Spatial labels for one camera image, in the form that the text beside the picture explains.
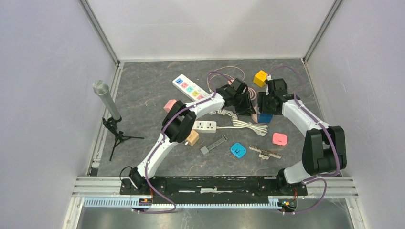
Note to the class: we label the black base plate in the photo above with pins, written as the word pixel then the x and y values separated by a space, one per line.
pixel 214 190

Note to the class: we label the dark blue cube socket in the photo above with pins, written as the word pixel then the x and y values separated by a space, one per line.
pixel 264 118

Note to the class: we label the blue plug adapter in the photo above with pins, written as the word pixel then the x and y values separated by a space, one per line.
pixel 238 150

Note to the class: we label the silver microphone on stand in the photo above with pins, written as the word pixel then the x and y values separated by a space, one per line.
pixel 101 89

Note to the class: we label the aluminium front rail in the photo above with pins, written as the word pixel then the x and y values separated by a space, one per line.
pixel 105 192

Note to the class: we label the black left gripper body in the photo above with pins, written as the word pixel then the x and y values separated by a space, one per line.
pixel 242 104

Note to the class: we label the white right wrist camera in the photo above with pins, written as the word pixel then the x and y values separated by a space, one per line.
pixel 268 79

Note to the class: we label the pink and blue block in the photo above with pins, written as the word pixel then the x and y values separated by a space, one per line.
pixel 279 139

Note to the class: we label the beige dragon plug adapter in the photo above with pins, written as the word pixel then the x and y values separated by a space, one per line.
pixel 192 138

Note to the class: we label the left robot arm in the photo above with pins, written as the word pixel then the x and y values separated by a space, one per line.
pixel 179 121

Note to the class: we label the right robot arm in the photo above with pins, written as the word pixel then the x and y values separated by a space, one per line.
pixel 324 149

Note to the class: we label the pink round socket base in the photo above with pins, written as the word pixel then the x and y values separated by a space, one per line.
pixel 255 118

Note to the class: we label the small white power strip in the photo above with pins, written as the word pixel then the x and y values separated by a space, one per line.
pixel 205 126

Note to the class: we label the beige toothed ruler piece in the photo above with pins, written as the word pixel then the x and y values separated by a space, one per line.
pixel 265 154

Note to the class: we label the yellow cube plug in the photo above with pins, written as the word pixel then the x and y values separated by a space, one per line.
pixel 260 78

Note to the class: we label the pink cube plug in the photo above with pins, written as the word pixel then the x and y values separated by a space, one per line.
pixel 168 106

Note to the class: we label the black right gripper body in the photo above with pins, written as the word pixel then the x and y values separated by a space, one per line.
pixel 264 105

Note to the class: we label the long white power strip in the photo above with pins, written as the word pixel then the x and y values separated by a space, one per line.
pixel 189 88

